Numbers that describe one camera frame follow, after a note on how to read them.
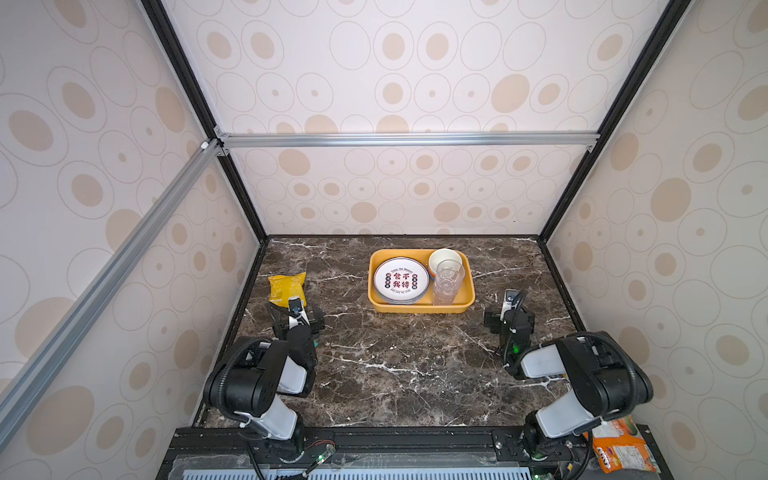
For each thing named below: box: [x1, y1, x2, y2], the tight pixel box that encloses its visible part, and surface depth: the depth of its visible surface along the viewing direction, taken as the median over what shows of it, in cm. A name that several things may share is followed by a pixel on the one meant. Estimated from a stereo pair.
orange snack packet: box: [592, 416, 661, 474], surface depth 73 cm
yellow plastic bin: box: [368, 248, 476, 313], surface depth 101 cm
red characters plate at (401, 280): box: [373, 256, 430, 305], surface depth 105 cm
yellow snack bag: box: [268, 272, 307, 308], surface depth 102 cm
